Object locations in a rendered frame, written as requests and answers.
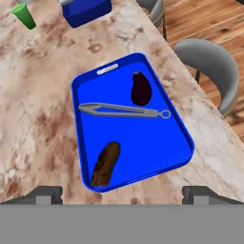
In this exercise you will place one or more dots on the grey metal tongs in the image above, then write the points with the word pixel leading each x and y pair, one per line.
pixel 122 110

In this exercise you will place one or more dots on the grey chair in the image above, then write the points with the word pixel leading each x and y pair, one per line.
pixel 155 11
pixel 213 68

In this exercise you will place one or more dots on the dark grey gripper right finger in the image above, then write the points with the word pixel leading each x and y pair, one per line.
pixel 198 194

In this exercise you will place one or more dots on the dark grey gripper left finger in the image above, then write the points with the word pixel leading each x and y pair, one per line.
pixel 44 194

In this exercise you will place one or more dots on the brown sweet potato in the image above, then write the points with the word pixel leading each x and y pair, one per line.
pixel 105 164

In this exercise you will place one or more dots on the pale grey object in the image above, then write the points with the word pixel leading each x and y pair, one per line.
pixel 65 2

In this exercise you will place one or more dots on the green cup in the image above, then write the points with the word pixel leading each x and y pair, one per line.
pixel 24 16

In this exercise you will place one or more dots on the dark purple eggplant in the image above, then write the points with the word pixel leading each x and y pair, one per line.
pixel 141 89

